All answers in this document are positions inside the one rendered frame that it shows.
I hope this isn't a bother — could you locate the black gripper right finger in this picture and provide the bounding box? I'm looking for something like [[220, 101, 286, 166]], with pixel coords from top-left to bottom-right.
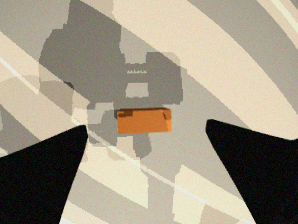
[[205, 119, 298, 224]]

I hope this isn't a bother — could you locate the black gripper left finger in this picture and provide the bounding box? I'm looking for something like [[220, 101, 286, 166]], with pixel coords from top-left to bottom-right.
[[0, 124, 88, 224]]

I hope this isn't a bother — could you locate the orange block with dark blue face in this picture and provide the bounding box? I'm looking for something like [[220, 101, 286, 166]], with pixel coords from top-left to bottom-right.
[[117, 108, 172, 135]]

